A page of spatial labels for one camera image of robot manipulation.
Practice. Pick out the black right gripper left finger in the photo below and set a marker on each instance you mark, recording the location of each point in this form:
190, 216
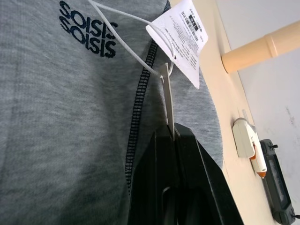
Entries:
152, 187

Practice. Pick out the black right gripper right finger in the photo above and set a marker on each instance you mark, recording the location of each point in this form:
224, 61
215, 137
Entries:
199, 187

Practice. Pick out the grey jacket with navy stitching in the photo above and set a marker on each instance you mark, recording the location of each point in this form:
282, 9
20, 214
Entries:
58, 129

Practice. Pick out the white orange hot glue gun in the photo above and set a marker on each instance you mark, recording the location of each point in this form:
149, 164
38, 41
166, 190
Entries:
245, 140

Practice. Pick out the black handheld device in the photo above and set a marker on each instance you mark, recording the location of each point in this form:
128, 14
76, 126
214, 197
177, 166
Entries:
277, 182

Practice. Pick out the white paper hang tag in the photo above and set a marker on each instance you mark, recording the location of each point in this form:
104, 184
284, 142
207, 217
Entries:
185, 42

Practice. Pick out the cream cylindrical bar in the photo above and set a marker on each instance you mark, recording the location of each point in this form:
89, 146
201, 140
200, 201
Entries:
257, 47

